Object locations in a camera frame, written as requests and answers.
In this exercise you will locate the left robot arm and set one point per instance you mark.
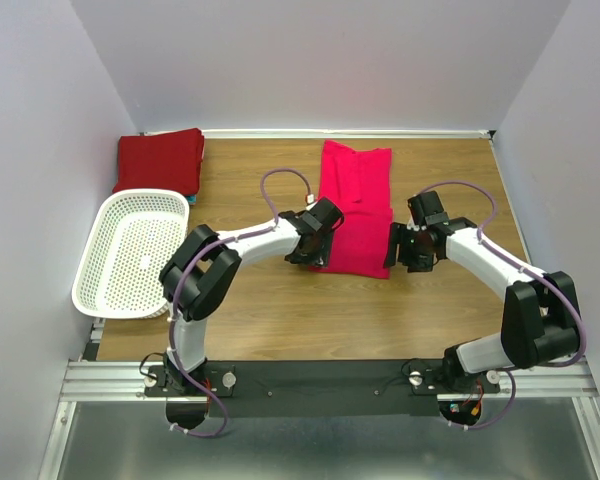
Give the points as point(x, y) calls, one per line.
point(199, 275)

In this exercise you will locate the aluminium frame rail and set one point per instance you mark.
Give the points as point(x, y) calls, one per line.
point(378, 419)

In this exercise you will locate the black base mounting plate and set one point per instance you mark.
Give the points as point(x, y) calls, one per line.
point(332, 388)

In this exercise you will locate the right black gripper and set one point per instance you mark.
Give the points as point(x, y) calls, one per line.
point(407, 247)

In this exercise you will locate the white plastic laundry basket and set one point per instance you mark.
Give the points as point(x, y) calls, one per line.
point(134, 234)

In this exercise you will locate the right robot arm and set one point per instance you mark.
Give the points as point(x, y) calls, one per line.
point(541, 322)

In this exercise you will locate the pink red t shirt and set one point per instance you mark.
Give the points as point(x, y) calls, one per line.
point(358, 183)

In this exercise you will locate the folded dark red shirt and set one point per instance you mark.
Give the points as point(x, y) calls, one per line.
point(169, 161)

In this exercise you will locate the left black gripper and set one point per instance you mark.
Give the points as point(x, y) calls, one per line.
point(309, 245)

